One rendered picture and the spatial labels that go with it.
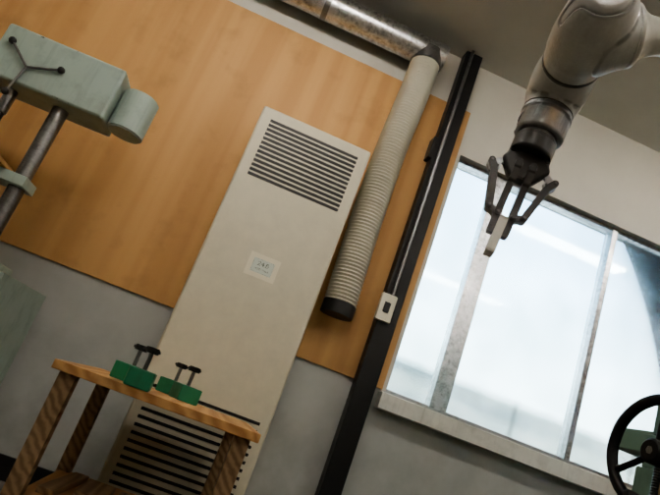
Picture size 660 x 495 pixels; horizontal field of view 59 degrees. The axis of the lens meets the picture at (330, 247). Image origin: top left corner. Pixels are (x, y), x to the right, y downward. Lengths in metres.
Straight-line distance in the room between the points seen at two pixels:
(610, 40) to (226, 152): 2.12
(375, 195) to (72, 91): 1.34
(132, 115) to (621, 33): 1.80
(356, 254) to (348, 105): 0.84
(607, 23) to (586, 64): 0.08
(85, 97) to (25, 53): 0.28
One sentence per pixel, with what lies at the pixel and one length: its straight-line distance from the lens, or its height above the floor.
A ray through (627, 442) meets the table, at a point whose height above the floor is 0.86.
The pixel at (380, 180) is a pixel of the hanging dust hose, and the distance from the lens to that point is 2.77.
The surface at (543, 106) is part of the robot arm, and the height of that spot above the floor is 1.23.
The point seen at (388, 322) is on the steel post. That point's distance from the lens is 2.70.
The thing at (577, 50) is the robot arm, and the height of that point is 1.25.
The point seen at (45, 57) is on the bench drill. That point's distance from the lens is 2.53.
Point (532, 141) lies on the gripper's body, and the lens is 1.08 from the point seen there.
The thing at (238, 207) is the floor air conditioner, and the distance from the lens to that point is 2.47.
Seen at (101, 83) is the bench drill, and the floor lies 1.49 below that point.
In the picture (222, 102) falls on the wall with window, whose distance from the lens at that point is 2.96.
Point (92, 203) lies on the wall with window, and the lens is 2.80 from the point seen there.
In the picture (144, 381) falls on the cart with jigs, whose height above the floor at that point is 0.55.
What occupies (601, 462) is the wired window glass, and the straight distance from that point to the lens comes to 3.41.
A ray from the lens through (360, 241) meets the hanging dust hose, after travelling 2.64.
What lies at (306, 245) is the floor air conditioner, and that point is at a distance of 2.46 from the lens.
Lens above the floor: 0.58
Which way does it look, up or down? 17 degrees up
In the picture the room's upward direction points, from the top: 21 degrees clockwise
